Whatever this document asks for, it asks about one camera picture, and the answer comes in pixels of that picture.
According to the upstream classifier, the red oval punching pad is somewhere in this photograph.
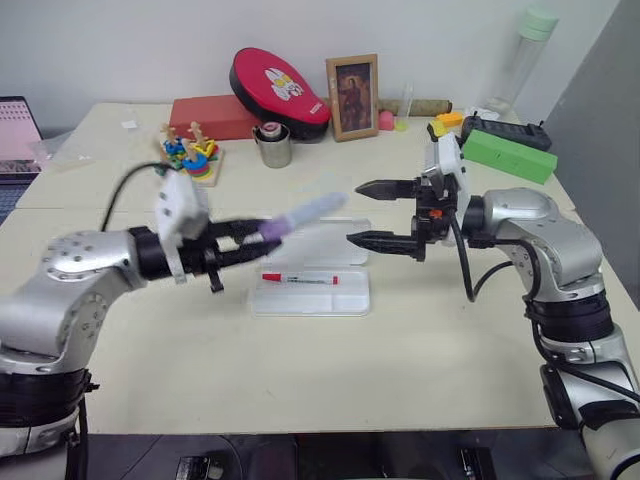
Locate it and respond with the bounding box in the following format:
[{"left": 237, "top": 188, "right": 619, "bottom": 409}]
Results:
[{"left": 228, "top": 46, "right": 333, "bottom": 144}]

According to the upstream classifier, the metal cup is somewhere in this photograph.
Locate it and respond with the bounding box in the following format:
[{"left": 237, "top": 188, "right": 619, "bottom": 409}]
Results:
[{"left": 251, "top": 122, "right": 293, "bottom": 169}]

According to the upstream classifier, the open laptop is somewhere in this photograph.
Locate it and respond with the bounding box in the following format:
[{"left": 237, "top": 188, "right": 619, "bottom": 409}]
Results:
[{"left": 0, "top": 95, "right": 46, "bottom": 222}]

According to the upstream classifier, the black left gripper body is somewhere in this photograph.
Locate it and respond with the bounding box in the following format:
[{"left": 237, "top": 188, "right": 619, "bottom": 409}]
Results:
[{"left": 177, "top": 218, "right": 236, "bottom": 295}]

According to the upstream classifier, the rolled bamboo mat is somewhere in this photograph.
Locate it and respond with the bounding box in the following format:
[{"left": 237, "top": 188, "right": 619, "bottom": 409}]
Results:
[{"left": 376, "top": 97, "right": 453, "bottom": 116}]

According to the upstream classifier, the clear bottle green lid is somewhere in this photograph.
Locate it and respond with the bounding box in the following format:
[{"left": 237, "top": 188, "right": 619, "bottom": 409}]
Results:
[{"left": 491, "top": 6, "right": 560, "bottom": 119}]

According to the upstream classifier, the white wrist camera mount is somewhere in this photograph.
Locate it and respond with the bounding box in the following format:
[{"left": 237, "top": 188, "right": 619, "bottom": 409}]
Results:
[
  {"left": 152, "top": 171, "right": 211, "bottom": 287},
  {"left": 421, "top": 131, "right": 472, "bottom": 247}
]

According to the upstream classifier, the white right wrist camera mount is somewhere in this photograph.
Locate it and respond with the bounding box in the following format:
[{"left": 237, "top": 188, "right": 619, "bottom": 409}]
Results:
[{"left": 421, "top": 131, "right": 472, "bottom": 247}]

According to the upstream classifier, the clear plastic pencil case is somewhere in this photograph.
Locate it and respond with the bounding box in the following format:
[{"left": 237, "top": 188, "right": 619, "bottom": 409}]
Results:
[{"left": 251, "top": 216, "right": 373, "bottom": 318}]

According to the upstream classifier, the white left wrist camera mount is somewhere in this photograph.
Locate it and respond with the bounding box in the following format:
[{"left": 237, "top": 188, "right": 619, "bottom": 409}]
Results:
[{"left": 152, "top": 171, "right": 211, "bottom": 287}]

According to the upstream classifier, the red rectangular box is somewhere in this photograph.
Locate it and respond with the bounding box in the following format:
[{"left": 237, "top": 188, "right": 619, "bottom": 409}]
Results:
[{"left": 168, "top": 94, "right": 267, "bottom": 143}]

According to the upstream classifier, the colourful wooden stacking toy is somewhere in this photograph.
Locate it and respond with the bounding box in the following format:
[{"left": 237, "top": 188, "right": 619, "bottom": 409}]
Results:
[{"left": 156, "top": 120, "right": 227, "bottom": 188}]

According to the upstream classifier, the wooden framed portrait picture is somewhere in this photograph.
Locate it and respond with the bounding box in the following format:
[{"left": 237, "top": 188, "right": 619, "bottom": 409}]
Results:
[{"left": 325, "top": 53, "right": 381, "bottom": 143}]

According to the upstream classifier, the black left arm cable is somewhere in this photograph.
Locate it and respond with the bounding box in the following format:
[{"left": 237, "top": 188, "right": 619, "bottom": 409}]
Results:
[{"left": 101, "top": 162, "right": 174, "bottom": 234}]

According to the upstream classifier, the purple marker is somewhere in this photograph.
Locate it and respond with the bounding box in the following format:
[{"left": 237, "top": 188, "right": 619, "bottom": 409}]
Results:
[{"left": 258, "top": 191, "right": 349, "bottom": 247}]

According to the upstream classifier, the red marker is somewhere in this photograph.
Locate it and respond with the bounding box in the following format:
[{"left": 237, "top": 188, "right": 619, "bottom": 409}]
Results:
[{"left": 261, "top": 271, "right": 342, "bottom": 287}]

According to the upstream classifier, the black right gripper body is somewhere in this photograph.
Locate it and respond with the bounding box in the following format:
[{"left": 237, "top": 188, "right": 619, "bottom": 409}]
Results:
[{"left": 410, "top": 174, "right": 461, "bottom": 263}]

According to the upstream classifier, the green rectangular block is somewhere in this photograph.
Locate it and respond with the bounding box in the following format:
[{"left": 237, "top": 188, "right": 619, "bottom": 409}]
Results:
[{"left": 461, "top": 128, "right": 559, "bottom": 186}]

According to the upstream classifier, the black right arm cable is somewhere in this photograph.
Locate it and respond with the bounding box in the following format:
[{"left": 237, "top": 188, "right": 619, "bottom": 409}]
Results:
[{"left": 448, "top": 219, "right": 532, "bottom": 304}]

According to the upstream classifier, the black case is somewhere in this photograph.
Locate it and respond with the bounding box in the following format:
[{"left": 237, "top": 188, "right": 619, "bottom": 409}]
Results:
[{"left": 459, "top": 114, "right": 553, "bottom": 152}]

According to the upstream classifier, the yellow orange toy block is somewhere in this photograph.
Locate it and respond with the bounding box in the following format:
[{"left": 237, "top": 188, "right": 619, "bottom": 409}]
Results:
[{"left": 426, "top": 111, "right": 465, "bottom": 142}]

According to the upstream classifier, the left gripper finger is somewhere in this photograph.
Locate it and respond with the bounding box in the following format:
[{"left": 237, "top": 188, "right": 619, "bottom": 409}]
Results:
[
  {"left": 219, "top": 238, "right": 284, "bottom": 267},
  {"left": 219, "top": 216, "right": 275, "bottom": 241}
]

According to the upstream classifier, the clear plastic bag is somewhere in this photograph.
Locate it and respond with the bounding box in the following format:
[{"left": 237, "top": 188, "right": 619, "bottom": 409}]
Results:
[{"left": 28, "top": 129, "right": 97, "bottom": 172}]

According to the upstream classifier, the clear plastic tube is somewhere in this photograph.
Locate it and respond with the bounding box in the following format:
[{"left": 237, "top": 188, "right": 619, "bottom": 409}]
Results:
[{"left": 400, "top": 81, "right": 416, "bottom": 122}]

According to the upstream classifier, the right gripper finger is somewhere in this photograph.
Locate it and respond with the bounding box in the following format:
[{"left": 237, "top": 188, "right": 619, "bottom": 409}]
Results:
[
  {"left": 345, "top": 230, "right": 417, "bottom": 261},
  {"left": 354, "top": 178, "right": 419, "bottom": 202}
]

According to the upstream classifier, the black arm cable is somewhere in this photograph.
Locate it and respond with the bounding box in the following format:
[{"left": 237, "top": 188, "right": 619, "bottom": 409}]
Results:
[
  {"left": 101, "top": 162, "right": 174, "bottom": 234},
  {"left": 448, "top": 219, "right": 532, "bottom": 304}
]

